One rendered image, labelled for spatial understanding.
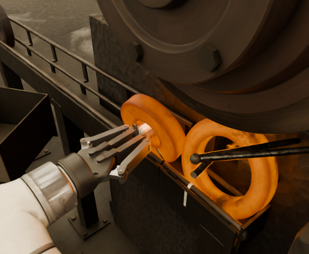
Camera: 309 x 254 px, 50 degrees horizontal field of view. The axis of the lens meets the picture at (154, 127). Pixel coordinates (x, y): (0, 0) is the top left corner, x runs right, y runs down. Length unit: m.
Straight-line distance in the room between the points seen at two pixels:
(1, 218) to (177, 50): 0.33
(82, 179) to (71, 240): 0.89
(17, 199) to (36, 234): 0.06
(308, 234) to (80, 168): 0.34
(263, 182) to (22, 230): 0.36
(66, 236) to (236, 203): 0.96
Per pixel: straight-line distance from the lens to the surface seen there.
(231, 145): 0.66
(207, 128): 0.59
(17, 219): 0.52
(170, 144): 0.63
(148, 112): 0.61
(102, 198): 1.54
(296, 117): 0.40
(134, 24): 0.42
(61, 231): 1.47
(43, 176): 0.55
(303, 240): 0.49
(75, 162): 0.56
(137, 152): 0.59
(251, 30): 0.29
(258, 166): 0.55
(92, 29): 0.91
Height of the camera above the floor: 1.18
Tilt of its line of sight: 39 degrees down
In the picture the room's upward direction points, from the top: straight up
